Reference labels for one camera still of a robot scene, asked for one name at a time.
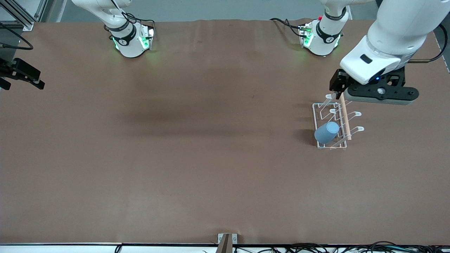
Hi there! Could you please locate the aluminium frame profile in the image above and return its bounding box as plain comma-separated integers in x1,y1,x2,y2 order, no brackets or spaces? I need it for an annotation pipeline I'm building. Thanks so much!
0,0,48,31

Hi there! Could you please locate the blue plastic cup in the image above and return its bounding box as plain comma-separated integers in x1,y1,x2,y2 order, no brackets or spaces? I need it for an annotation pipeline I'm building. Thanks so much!
314,122,340,144

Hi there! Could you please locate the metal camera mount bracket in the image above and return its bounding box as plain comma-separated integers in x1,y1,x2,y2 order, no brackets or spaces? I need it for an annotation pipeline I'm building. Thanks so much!
216,233,238,253

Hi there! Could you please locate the white wire cup holder rack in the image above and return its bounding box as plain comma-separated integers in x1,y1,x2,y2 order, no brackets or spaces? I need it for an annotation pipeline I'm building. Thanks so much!
312,92,365,150

